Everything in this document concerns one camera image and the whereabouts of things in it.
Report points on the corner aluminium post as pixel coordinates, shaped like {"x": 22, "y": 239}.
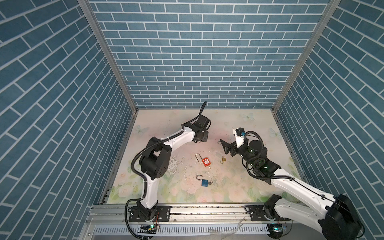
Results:
{"x": 318, "y": 30}
{"x": 92, "y": 20}

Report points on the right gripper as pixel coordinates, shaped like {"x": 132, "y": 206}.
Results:
{"x": 229, "y": 146}

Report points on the small brass padlock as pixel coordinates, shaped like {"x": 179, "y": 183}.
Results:
{"x": 223, "y": 159}

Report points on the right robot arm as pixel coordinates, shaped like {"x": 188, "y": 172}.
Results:
{"x": 335, "y": 217}

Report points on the left corner aluminium post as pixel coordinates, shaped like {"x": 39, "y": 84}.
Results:
{"x": 92, "y": 20}

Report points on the aluminium rail base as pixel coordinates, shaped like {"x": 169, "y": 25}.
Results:
{"x": 171, "y": 220}

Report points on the blue padlock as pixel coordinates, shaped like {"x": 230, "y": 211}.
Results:
{"x": 204, "y": 182}

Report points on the right corner aluminium post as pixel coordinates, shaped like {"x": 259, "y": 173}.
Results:
{"x": 318, "y": 30}

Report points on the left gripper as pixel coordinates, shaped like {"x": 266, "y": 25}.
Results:
{"x": 205, "y": 138}

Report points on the red safety padlock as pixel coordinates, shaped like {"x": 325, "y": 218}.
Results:
{"x": 205, "y": 161}

